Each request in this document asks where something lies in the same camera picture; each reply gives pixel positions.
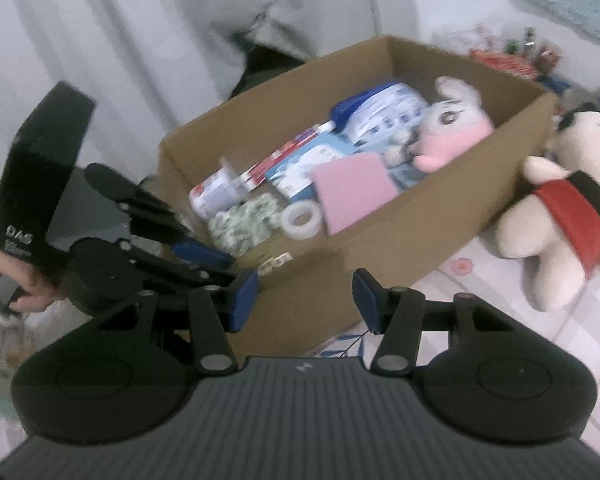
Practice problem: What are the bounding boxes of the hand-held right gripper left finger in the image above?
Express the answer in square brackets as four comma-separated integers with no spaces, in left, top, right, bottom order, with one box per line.
[99,267,259,377]

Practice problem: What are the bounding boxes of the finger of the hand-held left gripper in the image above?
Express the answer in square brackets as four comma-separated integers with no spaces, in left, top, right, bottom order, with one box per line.
[84,162,237,270]
[122,242,242,295]

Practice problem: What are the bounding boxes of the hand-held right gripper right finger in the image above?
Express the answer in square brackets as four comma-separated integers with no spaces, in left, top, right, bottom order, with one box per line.
[352,267,518,377]

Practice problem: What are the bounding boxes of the brown cardboard box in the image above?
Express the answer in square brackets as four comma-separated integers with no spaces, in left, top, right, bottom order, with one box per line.
[156,34,562,357]

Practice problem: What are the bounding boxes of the green patterned white cloth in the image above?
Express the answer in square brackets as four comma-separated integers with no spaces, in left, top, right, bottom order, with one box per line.
[206,193,287,255]

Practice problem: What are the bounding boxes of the pink sponge pack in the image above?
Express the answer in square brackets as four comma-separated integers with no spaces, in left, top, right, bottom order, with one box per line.
[309,152,402,237]

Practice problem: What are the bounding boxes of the red toothpaste tube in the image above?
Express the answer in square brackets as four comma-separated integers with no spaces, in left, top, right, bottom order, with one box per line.
[239,121,339,192]

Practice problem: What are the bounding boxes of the white striped pompom toy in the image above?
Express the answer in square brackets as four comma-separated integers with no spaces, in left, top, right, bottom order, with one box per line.
[383,131,417,167]

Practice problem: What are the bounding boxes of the pink white plush toy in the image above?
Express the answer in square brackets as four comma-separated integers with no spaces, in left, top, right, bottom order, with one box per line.
[411,75,497,175]

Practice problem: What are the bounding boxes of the blue white soft pack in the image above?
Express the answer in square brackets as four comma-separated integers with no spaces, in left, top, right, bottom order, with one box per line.
[329,81,432,147]

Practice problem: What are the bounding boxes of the person's left hand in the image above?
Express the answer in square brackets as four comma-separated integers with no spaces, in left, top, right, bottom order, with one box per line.
[0,246,67,315]

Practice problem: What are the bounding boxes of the white jar red label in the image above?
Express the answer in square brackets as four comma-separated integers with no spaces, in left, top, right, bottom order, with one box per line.
[188,157,249,220]

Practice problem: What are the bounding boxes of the clear tape roll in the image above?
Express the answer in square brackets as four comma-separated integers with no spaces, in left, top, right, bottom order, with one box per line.
[279,202,324,239]

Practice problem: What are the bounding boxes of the checked bed sheet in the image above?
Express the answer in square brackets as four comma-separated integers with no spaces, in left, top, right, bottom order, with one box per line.
[300,230,600,456]

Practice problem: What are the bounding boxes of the white curtain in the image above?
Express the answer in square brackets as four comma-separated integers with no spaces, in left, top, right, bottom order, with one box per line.
[0,0,421,221]

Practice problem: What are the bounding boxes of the black-haired plush doll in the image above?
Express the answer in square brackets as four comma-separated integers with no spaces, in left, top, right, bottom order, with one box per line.
[494,101,600,312]

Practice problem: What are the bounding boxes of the red snack packets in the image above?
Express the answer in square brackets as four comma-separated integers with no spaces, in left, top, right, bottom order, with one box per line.
[469,47,538,80]

